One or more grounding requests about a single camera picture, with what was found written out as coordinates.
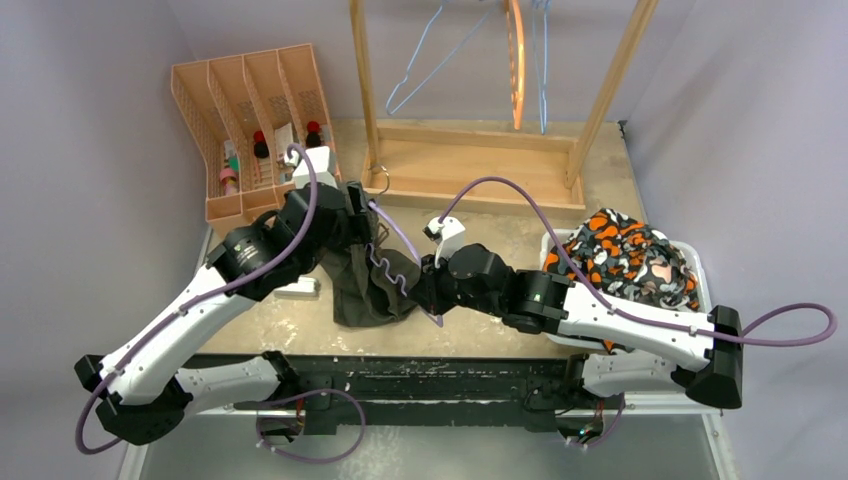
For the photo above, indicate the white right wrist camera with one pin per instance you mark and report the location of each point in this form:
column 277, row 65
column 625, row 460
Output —
column 448, row 234

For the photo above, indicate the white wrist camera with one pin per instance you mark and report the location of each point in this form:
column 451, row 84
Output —
column 448, row 234
column 319, row 161

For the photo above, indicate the orange hanger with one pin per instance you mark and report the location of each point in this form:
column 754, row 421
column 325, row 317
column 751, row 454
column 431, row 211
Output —
column 517, row 59

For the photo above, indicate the white box in organizer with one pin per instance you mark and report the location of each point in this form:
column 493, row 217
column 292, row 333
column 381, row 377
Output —
column 283, row 137

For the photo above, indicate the purple hanger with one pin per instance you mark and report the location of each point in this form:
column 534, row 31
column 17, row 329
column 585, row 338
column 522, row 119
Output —
column 399, row 280

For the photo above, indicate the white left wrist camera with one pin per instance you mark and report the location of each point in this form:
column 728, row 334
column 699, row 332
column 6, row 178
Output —
column 319, row 161

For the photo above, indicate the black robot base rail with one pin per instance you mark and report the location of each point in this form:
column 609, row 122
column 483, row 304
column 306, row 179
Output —
column 538, row 395

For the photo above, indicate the pink tape roll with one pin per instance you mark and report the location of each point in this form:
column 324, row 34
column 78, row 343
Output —
column 228, row 176

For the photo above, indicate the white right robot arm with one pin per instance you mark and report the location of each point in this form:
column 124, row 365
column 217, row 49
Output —
column 665, row 350

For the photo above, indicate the red black item left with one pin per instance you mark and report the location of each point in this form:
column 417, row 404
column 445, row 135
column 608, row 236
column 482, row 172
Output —
column 260, row 146

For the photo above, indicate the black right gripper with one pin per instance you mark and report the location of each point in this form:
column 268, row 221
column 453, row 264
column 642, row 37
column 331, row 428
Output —
column 428, row 291

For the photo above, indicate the light blue hanger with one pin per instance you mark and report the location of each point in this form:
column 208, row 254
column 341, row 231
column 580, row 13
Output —
column 438, row 45

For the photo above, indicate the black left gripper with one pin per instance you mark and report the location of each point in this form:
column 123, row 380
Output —
column 356, row 227

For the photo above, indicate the dark olive green shorts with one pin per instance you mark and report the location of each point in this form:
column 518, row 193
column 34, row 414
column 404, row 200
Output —
column 362, row 294

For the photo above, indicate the red black item right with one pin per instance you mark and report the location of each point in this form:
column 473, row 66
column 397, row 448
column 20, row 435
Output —
column 314, row 137

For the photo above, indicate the orange camouflage shorts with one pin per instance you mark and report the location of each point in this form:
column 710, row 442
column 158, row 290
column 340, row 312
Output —
column 613, row 257

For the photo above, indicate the white plastic laundry basket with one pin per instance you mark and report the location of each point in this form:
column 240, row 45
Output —
column 692, row 260

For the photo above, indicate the small white block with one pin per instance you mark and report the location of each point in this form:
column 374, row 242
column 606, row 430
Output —
column 303, row 288

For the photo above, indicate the red black item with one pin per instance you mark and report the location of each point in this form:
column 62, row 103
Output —
column 260, row 146
column 314, row 137

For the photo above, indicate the orange plastic file organizer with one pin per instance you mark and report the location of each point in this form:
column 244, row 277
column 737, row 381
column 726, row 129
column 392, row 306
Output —
column 242, row 111

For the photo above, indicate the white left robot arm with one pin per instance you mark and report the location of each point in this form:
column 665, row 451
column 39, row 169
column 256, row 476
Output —
column 144, row 389

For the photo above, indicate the wooden clothes rack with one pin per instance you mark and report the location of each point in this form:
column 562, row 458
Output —
column 429, row 165

